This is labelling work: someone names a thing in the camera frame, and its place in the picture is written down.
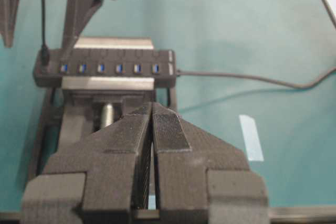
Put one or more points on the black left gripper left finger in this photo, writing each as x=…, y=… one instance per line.
x=99, y=179

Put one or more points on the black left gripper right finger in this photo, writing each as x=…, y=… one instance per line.
x=200, y=178

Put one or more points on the black metal bench vise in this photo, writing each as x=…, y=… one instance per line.
x=83, y=105

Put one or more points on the blue tape strip right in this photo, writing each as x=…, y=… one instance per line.
x=251, y=138

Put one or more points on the black multiport USB hub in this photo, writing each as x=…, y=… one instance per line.
x=93, y=62

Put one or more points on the black aluminium frame rail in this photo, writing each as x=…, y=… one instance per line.
x=322, y=214

